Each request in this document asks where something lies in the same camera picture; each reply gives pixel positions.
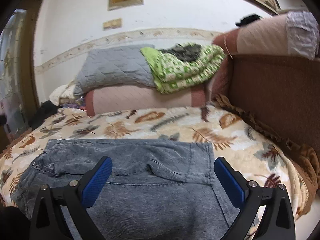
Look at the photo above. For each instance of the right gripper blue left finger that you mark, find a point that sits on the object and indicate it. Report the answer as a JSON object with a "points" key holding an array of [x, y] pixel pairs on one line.
{"points": [[48, 221]]}

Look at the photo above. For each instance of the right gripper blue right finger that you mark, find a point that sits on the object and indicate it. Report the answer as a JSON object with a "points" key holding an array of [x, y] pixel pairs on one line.
{"points": [[277, 221]]}

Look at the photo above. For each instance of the blue denim jeans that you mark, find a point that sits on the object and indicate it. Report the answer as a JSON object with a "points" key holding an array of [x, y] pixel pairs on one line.
{"points": [[158, 189]]}

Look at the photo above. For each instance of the leaf pattern beige blanket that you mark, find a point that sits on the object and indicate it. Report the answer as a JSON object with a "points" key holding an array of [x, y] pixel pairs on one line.
{"points": [[246, 150]]}

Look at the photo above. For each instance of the black cloth at sofa edge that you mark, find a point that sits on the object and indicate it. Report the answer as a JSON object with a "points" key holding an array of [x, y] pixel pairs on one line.
{"points": [[46, 110]]}

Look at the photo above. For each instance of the wooden glass panel door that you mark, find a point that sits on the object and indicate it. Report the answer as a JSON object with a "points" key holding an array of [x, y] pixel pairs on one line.
{"points": [[19, 100]]}

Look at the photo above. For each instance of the cream cushion behind pillow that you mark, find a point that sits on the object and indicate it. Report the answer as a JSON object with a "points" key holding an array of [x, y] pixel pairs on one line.
{"points": [[63, 94]]}

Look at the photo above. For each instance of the brown sofa with pink cover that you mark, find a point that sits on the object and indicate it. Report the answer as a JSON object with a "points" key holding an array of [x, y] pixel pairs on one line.
{"points": [[258, 75]]}

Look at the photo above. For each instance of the grey quilted pillow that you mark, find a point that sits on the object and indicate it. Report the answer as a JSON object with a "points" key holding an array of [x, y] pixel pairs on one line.
{"points": [[124, 65]]}

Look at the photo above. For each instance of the green patterned folded quilt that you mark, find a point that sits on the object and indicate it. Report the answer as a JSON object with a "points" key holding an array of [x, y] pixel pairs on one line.
{"points": [[171, 75]]}

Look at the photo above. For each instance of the dark olive crumpled garment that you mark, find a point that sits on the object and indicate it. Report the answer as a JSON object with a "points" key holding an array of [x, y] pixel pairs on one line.
{"points": [[187, 53]]}

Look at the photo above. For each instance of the white crumpled cloth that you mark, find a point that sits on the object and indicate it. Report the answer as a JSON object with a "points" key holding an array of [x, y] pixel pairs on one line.
{"points": [[302, 34]]}

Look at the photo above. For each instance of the black item on sofa top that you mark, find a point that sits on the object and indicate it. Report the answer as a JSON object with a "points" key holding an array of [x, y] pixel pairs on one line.
{"points": [[248, 20]]}

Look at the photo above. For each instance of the beige wall switch plate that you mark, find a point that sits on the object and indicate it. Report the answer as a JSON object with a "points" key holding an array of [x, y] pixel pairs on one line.
{"points": [[113, 24]]}

